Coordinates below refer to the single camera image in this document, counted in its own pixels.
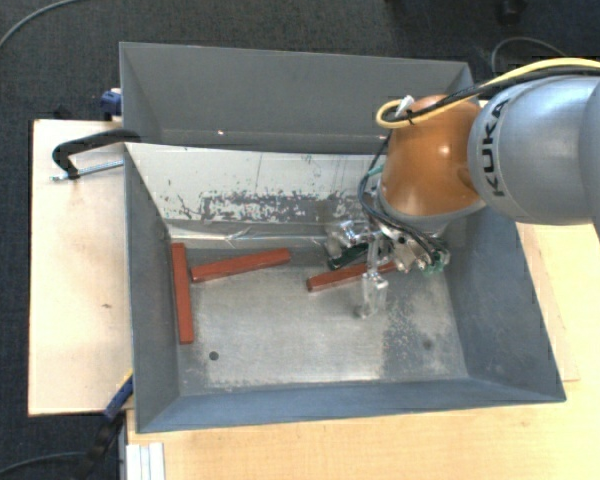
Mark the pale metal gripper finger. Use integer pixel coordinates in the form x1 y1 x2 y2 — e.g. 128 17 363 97
353 240 389 320
324 219 376 257

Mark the dark green flat block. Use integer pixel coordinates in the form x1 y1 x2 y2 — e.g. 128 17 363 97
327 245 369 271

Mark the red-brown flat block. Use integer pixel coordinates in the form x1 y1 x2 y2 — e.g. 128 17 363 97
170 242 196 346
189 247 293 284
305 260 399 294

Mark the grey metal bin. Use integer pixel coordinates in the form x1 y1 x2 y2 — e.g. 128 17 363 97
118 41 567 434

